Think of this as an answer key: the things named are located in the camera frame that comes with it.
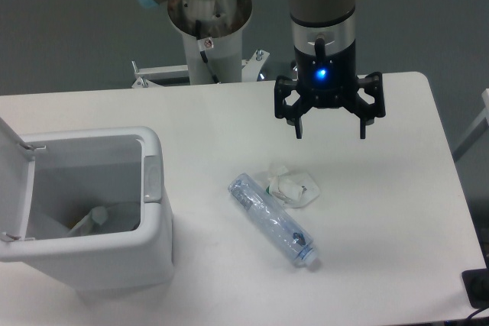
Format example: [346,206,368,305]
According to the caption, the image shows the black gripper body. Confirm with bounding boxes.
[294,42,358,108]

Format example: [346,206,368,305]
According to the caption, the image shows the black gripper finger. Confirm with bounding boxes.
[274,76,315,140]
[342,72,386,140]

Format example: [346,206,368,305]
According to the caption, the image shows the white paper wrapper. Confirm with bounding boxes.
[265,164,321,208]

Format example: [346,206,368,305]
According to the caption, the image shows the clear plastic bottle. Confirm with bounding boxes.
[228,173,319,267]

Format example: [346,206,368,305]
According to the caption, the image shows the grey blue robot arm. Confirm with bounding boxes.
[138,0,386,137]

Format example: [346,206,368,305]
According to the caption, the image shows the white trash can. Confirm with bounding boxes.
[1,127,173,291]

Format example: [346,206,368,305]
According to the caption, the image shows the white trash inside can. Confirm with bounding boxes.
[66,206,138,237]

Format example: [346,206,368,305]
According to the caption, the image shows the white trash can lid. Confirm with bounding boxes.
[1,121,46,242]

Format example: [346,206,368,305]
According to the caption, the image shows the white furniture part at right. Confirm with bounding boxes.
[452,89,488,162]

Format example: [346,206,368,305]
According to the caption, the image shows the black device at table edge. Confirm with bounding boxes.
[461,268,488,308]

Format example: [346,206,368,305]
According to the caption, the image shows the white metal base frame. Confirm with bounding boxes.
[131,48,299,89]

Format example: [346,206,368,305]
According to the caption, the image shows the black cable on pedestal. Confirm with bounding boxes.
[195,19,222,85]

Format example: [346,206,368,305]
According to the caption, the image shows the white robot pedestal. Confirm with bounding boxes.
[167,0,252,85]

